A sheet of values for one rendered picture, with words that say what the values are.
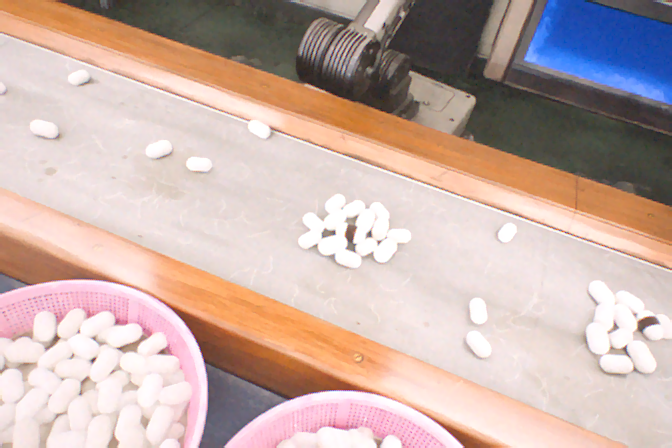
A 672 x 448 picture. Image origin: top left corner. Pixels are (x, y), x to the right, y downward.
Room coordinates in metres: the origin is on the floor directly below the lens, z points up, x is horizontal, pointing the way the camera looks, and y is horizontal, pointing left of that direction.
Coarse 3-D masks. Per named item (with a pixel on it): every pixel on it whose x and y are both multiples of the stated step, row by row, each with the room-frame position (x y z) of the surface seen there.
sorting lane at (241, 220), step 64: (0, 64) 0.66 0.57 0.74; (64, 64) 0.70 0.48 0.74; (0, 128) 0.52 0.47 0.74; (64, 128) 0.54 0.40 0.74; (128, 128) 0.57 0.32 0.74; (192, 128) 0.60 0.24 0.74; (64, 192) 0.42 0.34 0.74; (128, 192) 0.45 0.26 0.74; (192, 192) 0.47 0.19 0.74; (256, 192) 0.50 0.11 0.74; (320, 192) 0.52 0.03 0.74; (384, 192) 0.55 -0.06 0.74; (448, 192) 0.58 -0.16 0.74; (192, 256) 0.37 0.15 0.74; (256, 256) 0.39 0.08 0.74; (320, 256) 0.41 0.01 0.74; (448, 256) 0.45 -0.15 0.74; (512, 256) 0.47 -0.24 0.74; (576, 256) 0.50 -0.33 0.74; (384, 320) 0.33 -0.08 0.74; (448, 320) 0.35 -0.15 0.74; (512, 320) 0.37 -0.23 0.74; (576, 320) 0.39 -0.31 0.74; (512, 384) 0.29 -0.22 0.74; (576, 384) 0.30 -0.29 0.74; (640, 384) 0.32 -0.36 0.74
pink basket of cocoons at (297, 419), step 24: (288, 408) 0.20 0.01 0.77; (312, 408) 0.21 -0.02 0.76; (336, 408) 0.21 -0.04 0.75; (384, 408) 0.22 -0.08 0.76; (408, 408) 0.22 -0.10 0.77; (240, 432) 0.17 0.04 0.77; (264, 432) 0.18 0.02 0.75; (288, 432) 0.19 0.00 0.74; (312, 432) 0.20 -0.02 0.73; (384, 432) 0.21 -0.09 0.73; (408, 432) 0.21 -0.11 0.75; (432, 432) 0.21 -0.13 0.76
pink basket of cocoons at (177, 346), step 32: (32, 288) 0.26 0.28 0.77; (64, 288) 0.27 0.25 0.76; (96, 288) 0.28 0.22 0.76; (128, 288) 0.29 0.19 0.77; (0, 320) 0.24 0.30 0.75; (32, 320) 0.25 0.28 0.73; (128, 320) 0.27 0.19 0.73; (160, 320) 0.27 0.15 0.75; (192, 352) 0.23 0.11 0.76; (192, 384) 0.21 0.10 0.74; (192, 416) 0.18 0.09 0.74
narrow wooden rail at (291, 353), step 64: (0, 192) 0.38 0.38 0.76; (0, 256) 0.33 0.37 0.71; (64, 256) 0.31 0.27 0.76; (128, 256) 0.33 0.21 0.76; (192, 320) 0.28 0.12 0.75; (256, 320) 0.28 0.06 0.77; (320, 320) 0.30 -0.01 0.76; (256, 384) 0.26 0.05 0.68; (320, 384) 0.24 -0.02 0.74; (384, 384) 0.24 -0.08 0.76; (448, 384) 0.26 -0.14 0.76
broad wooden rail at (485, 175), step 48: (0, 0) 0.82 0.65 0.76; (48, 0) 0.85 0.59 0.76; (48, 48) 0.73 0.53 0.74; (96, 48) 0.73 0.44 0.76; (144, 48) 0.76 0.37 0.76; (192, 48) 0.79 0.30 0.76; (192, 96) 0.68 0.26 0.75; (240, 96) 0.68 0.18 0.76; (288, 96) 0.71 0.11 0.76; (336, 96) 0.74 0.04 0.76; (336, 144) 0.63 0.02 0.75; (384, 144) 0.63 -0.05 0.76; (432, 144) 0.65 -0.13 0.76; (480, 144) 0.68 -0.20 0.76; (480, 192) 0.58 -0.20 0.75; (528, 192) 0.58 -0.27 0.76; (576, 192) 0.61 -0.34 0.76; (624, 192) 0.63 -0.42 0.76; (624, 240) 0.53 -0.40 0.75
